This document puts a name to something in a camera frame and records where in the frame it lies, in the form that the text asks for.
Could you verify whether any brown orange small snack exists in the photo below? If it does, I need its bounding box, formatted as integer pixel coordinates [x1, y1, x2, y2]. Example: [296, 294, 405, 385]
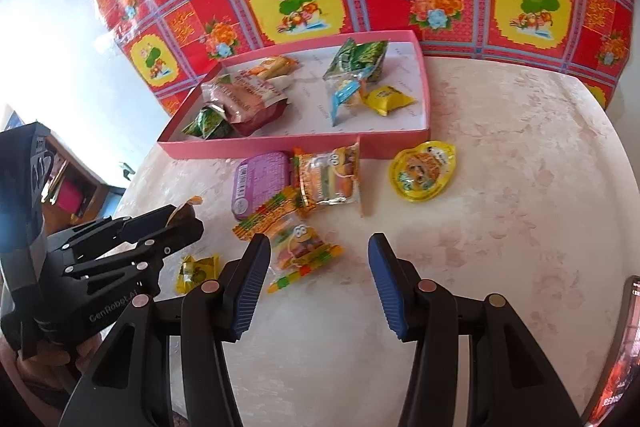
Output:
[166, 196, 203, 228]

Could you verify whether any small yellow candy wrapper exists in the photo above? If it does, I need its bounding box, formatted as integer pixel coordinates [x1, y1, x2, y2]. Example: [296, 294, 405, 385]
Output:
[175, 255, 220, 295]

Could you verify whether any purple plastic candy tin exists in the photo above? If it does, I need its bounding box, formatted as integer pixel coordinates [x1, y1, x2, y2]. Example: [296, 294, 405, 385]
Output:
[231, 152, 292, 221]

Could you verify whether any burger gummy packet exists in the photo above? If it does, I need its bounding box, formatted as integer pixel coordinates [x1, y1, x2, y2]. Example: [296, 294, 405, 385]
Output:
[293, 142, 360, 213]
[232, 186, 343, 294]

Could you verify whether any pink white spouted pouch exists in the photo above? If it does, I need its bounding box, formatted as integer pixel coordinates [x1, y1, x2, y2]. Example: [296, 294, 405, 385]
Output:
[200, 72, 288, 136]

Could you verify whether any person's left hand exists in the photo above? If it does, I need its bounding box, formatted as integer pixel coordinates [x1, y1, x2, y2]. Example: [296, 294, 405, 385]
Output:
[1, 336, 70, 426]

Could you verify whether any wooden side furniture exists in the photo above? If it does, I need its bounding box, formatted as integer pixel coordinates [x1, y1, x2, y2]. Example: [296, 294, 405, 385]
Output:
[2, 106, 126, 233]

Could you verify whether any orange corn snack packet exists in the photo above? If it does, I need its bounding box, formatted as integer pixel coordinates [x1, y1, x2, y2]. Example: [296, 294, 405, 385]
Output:
[248, 55, 298, 79]

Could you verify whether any yellow round jelly cup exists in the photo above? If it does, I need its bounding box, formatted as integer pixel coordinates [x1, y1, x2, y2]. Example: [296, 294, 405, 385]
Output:
[388, 141, 457, 202]

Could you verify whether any blue clear candy packet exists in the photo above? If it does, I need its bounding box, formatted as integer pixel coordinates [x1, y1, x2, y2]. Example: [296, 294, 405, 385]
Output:
[329, 78, 362, 127]

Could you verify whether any pink shallow cardboard box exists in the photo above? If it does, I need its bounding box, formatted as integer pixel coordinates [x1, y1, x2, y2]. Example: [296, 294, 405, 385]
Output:
[157, 30, 431, 159]

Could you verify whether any yellow wrapped pastry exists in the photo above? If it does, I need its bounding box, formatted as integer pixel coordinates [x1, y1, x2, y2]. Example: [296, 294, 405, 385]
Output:
[363, 86, 416, 117]

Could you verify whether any green pea snack packet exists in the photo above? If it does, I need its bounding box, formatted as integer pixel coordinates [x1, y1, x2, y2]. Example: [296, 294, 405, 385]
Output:
[323, 38, 388, 83]

